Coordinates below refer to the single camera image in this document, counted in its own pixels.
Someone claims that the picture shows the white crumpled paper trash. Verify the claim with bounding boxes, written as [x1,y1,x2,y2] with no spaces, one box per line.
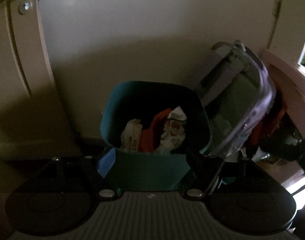
[167,106,187,121]

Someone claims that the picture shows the pink white shelf unit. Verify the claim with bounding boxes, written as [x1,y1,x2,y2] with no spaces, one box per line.
[261,49,305,137]

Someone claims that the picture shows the red plastic bag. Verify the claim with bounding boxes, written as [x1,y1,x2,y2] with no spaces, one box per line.
[139,108,171,153]

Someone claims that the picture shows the teal trash bin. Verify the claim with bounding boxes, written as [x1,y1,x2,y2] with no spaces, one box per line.
[100,81,210,192]

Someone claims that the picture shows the white green snack wrapper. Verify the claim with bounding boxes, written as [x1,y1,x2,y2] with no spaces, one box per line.
[154,119,185,155]

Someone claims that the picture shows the beige door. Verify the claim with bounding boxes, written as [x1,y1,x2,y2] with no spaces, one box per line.
[0,0,62,158]

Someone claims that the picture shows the purple grey backpack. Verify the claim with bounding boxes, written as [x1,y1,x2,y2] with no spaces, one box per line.
[195,40,276,160]

